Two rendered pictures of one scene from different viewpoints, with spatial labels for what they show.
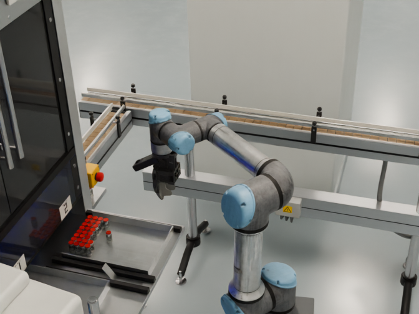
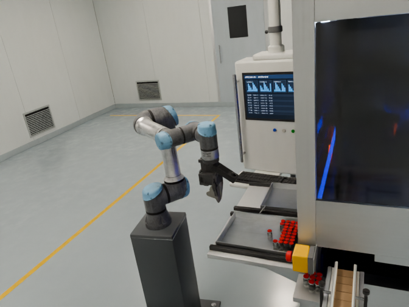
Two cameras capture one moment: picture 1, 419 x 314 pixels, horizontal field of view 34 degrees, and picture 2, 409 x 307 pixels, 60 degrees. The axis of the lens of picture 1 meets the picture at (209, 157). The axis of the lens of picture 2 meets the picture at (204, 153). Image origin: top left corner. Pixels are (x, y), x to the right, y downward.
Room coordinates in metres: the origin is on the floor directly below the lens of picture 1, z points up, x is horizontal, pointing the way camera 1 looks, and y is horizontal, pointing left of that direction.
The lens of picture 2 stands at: (3.36, 0.33, 1.87)
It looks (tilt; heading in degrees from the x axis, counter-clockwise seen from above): 22 degrees down; 188
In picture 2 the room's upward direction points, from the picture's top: 7 degrees counter-clockwise
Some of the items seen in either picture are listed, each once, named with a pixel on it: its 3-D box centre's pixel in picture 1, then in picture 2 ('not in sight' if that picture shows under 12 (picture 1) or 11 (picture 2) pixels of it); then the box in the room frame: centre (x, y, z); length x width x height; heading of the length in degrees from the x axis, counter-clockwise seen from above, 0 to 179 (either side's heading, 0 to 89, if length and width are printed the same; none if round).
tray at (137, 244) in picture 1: (119, 242); (260, 232); (1.97, 0.35, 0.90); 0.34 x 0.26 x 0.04; 71
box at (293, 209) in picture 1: (288, 206); not in sight; (2.67, -0.38, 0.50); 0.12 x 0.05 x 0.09; 72
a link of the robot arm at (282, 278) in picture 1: (277, 285); (154, 196); (1.66, -0.21, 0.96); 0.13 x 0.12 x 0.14; 124
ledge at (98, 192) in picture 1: (84, 195); (314, 290); (2.31, 0.53, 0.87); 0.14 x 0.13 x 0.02; 72
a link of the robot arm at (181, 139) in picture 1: (181, 137); (192, 131); (1.91, 0.09, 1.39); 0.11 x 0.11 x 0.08; 34
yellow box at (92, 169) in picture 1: (88, 174); (303, 258); (2.28, 0.49, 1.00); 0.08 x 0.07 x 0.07; 72
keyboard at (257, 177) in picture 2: not in sight; (265, 179); (1.27, 0.41, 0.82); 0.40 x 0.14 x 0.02; 64
